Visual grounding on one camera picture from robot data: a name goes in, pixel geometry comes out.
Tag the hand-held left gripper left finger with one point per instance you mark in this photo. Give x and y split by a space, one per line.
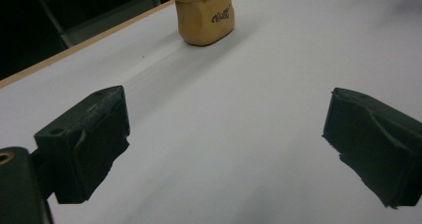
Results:
89 144

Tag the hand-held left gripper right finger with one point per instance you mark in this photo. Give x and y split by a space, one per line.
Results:
375 141

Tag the yellow plastic bottle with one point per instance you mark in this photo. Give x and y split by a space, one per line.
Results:
202 21

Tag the metal frame side table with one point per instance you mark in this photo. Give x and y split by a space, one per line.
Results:
109 20

